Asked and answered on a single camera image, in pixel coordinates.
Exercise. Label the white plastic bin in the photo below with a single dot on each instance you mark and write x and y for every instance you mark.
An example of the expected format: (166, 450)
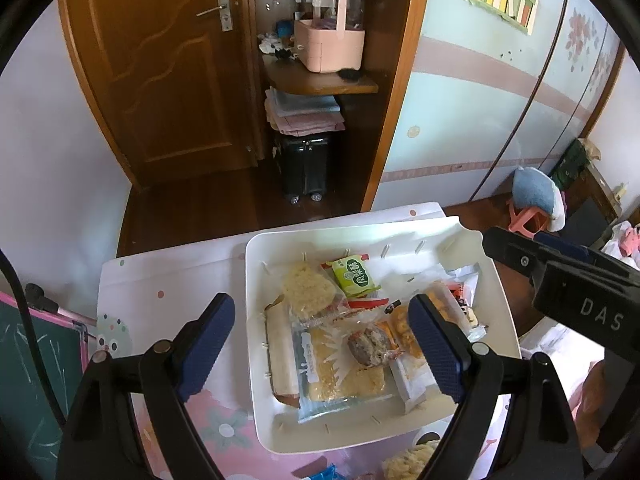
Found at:
(272, 270)

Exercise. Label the orange snack packets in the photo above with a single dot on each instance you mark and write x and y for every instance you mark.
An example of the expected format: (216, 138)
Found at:
(460, 292)

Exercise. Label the black suitcase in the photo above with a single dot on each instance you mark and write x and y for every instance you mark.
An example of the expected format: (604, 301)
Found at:
(305, 165)

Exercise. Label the white snack packet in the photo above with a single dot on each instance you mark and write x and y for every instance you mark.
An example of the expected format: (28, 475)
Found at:
(415, 382)

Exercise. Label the green chalkboard pink frame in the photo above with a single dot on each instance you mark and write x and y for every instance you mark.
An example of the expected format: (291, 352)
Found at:
(30, 385)

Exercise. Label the orange cracker packet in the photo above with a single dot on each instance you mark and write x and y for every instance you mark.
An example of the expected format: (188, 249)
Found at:
(402, 330)

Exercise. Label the green bag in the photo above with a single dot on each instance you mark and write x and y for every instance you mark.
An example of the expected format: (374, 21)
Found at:
(575, 167)

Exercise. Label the stack of folded towels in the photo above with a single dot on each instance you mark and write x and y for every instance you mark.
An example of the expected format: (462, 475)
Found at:
(302, 110)

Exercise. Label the black white toy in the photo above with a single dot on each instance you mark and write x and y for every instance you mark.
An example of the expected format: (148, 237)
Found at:
(272, 46)

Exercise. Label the small black white snack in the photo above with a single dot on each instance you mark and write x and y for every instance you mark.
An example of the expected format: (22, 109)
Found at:
(473, 321)

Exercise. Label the round oat cake packet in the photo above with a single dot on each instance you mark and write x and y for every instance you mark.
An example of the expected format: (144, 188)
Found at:
(307, 287)

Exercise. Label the clear yellow bread packet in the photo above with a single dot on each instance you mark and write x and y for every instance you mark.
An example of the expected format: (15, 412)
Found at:
(325, 380)

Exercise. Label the white cloth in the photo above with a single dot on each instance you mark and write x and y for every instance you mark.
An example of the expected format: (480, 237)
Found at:
(559, 212)

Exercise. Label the pink plastic stool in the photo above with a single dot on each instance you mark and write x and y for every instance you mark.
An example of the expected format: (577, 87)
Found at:
(527, 220)

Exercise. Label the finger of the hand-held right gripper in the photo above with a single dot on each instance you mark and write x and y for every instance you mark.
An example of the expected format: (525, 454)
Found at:
(567, 246)
(515, 252)

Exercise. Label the brown wooden door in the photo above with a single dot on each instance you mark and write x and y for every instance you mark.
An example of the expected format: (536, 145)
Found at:
(160, 70)

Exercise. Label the pink plastic bag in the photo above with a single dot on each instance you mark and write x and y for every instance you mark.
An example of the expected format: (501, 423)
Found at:
(625, 242)

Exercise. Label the small blue toy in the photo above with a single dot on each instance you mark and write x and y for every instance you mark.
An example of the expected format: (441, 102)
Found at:
(285, 27)

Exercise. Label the round brown cake packet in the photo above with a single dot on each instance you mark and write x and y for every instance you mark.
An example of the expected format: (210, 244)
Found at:
(371, 346)

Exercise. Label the blue snack packet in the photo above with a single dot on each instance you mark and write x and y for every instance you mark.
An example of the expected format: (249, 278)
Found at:
(320, 473)

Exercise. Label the green snack packet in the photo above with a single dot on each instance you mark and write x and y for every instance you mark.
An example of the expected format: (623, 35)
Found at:
(354, 276)

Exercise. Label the pastel sliding wardrobe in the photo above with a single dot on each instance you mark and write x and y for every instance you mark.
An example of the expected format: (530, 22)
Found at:
(475, 125)

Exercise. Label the wooden shelf board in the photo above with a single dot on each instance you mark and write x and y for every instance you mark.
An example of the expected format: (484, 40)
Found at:
(320, 84)

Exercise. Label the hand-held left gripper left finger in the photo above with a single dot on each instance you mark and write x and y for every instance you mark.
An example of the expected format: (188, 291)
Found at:
(206, 345)

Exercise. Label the red strip snack packet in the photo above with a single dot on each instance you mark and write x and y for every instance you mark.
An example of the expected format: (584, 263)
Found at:
(367, 303)

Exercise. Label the pale oat cake packet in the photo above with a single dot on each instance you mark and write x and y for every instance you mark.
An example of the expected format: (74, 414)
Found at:
(412, 460)

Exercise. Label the dark wooden cabinet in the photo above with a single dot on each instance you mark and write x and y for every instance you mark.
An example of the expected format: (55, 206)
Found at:
(595, 210)

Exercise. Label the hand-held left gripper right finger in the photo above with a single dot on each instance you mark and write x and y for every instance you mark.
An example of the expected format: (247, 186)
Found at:
(435, 345)

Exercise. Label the wooden open cabinet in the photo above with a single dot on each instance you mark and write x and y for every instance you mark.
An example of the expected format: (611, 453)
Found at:
(395, 85)

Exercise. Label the long bread roll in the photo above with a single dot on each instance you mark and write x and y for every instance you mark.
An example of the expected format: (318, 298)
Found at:
(281, 355)

